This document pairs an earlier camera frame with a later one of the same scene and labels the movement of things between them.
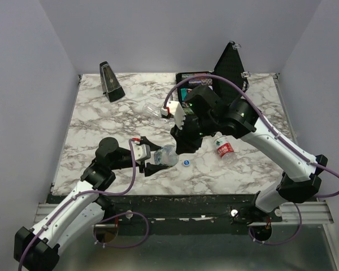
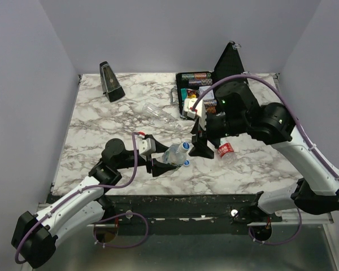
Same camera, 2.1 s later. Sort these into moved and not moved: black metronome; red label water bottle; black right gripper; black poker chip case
Moved: black right gripper
Not moved: black poker chip case; red label water bottle; black metronome
